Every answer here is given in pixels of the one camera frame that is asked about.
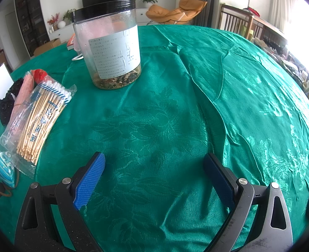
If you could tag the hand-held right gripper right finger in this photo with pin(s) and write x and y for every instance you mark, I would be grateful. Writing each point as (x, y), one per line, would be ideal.
(219, 182)

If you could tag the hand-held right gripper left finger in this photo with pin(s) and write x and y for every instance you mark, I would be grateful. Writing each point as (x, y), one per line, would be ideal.
(88, 181)

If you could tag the teal striped pouch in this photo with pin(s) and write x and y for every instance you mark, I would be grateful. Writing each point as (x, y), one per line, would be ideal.
(4, 169)

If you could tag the pink soft item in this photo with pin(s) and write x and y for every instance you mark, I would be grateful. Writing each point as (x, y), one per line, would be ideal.
(24, 89)

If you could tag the red soft item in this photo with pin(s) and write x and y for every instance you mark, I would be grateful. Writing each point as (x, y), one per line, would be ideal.
(39, 74)

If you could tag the cotton swab packet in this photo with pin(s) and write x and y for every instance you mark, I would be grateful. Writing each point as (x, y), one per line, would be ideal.
(38, 120)

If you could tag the black lace cloth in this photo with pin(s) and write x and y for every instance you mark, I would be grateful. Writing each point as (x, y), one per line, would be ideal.
(8, 102)

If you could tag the green satin tablecloth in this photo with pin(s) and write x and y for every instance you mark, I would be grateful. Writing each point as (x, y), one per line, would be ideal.
(170, 115)

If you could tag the wooden dining chairs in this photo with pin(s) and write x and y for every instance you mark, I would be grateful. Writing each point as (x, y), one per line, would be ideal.
(3, 59)

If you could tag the clear jar with black lid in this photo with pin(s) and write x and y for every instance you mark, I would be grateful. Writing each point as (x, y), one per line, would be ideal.
(112, 47)

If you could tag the pile of bottles and sundries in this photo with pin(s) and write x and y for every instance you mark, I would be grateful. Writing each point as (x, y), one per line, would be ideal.
(296, 68)

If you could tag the brown cardboard box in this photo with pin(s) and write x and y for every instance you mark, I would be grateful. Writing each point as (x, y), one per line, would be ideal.
(48, 46)

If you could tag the orange book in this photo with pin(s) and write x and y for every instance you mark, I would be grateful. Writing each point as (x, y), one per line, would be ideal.
(71, 42)

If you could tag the round white vase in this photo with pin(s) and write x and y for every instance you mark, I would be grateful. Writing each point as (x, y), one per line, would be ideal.
(61, 24)

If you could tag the wooden railing bench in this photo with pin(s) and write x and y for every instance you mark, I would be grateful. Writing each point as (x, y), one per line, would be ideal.
(271, 31)

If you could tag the dark display cabinet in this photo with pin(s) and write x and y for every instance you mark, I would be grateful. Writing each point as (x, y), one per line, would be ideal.
(31, 18)

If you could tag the wooden slatted chair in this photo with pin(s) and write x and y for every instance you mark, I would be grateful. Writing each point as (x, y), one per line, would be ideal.
(235, 22)

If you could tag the red flower branches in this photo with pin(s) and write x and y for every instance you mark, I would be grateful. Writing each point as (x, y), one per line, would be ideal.
(53, 20)

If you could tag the potted plant with red flowers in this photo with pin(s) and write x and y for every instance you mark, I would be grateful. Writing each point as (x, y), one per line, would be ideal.
(68, 15)

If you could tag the red cloth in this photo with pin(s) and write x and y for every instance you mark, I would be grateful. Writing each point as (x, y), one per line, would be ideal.
(254, 11)

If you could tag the orange lounge chair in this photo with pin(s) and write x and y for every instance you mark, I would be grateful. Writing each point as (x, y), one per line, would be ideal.
(175, 11)

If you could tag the grey curtain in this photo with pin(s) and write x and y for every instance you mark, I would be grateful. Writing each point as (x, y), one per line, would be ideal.
(205, 2)

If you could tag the white curtain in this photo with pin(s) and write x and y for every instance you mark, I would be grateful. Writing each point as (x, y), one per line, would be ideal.
(284, 8)

